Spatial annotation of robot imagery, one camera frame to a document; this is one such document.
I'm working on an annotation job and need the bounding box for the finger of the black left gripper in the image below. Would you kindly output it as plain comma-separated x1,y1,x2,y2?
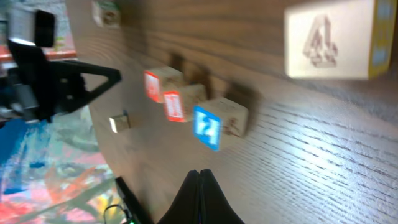
50,60,121,113

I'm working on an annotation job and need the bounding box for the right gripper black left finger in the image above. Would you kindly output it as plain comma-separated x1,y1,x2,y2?
158,170,200,224

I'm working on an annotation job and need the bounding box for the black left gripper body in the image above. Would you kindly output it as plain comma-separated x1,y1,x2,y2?
1,40,53,123

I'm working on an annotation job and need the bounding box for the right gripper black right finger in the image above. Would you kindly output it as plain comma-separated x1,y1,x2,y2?
200,169,244,224

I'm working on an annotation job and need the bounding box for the blue number 2 block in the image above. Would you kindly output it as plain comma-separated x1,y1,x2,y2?
193,97,249,151

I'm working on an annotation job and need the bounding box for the red letter A block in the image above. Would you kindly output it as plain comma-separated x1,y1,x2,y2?
144,67,185,103

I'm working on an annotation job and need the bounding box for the red letter I block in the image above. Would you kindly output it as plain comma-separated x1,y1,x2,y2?
163,84,207,123

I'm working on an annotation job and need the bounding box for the plain white wooden block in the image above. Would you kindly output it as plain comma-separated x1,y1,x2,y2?
109,114,131,133

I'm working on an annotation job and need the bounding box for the colourful painted floor mat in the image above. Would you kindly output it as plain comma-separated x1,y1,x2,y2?
1,106,126,224

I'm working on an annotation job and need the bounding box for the green edged wooden block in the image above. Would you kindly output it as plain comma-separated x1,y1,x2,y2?
91,0,121,28

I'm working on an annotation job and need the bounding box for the yellow edged wooden block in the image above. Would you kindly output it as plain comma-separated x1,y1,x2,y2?
284,0,397,80

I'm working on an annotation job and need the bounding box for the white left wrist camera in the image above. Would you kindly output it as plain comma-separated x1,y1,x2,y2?
6,4,56,47

